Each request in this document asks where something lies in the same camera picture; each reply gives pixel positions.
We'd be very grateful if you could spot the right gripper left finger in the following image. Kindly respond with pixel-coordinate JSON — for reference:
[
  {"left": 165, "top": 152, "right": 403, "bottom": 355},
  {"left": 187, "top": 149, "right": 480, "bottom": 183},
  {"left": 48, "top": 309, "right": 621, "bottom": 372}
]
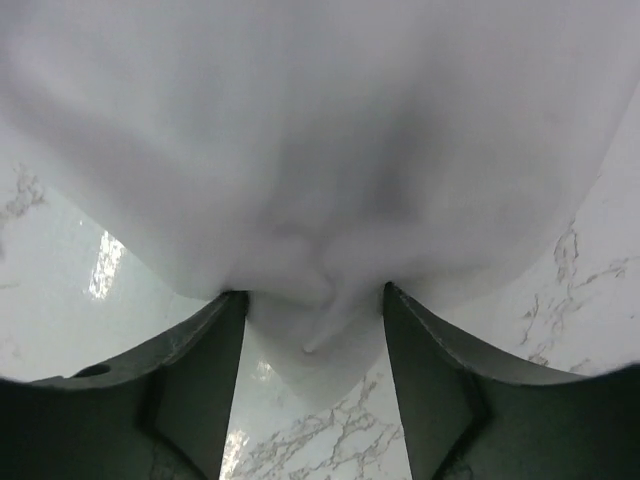
[{"left": 1, "top": 292, "right": 248, "bottom": 479}]

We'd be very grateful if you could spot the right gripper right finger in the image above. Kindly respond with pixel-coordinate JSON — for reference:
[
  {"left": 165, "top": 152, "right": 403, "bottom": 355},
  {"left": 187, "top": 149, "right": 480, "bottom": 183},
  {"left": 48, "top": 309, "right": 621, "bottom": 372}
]
[{"left": 383, "top": 284, "right": 639, "bottom": 479}]

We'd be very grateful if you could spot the white t shirt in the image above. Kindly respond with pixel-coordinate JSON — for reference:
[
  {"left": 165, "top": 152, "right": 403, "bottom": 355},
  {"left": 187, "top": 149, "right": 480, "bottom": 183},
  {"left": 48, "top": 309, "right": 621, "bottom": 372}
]
[{"left": 1, "top": 1, "right": 639, "bottom": 408}]

